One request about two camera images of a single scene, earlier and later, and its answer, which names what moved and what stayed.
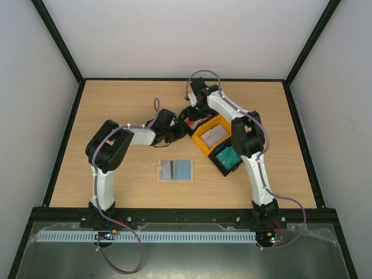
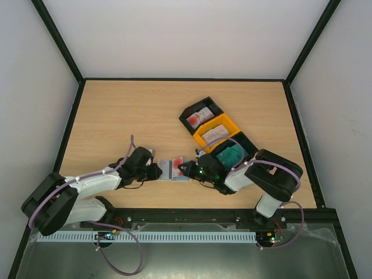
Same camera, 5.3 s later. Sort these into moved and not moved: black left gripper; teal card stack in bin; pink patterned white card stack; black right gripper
Moved: black right gripper; black left gripper
Not moved: teal card stack in bin; pink patterned white card stack
